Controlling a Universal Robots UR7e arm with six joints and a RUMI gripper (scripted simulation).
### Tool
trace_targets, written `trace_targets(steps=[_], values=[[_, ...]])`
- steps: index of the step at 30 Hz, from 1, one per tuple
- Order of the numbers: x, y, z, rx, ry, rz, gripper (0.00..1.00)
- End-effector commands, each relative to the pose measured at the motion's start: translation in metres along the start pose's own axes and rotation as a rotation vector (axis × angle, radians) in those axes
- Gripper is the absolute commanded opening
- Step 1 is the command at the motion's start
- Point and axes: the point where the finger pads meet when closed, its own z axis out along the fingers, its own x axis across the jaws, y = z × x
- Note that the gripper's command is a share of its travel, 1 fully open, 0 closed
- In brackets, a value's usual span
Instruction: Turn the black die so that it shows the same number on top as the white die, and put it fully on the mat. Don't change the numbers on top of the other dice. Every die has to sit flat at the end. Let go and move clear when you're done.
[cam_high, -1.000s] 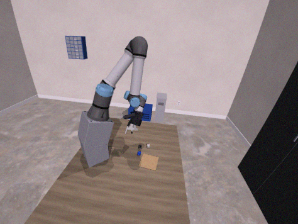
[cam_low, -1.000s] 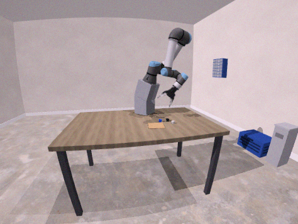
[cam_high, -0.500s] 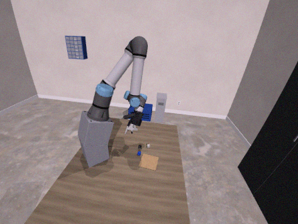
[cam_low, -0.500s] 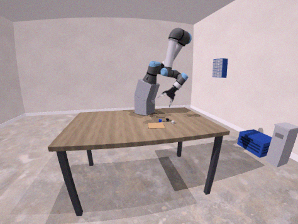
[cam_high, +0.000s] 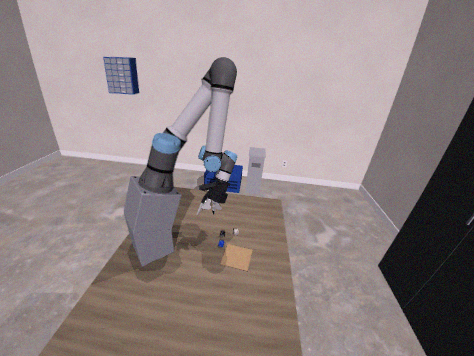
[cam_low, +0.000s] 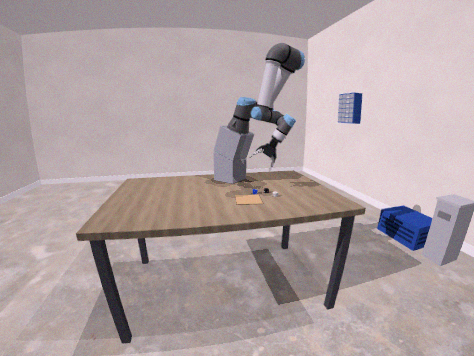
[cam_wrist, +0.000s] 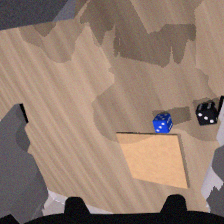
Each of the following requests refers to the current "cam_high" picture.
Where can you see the tan flat mat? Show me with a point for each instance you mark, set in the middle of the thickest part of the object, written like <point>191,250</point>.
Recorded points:
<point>236,257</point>

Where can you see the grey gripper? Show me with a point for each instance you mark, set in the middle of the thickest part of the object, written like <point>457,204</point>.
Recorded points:
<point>211,195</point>

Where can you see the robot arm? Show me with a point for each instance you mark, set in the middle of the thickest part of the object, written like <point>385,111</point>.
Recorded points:
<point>220,78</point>

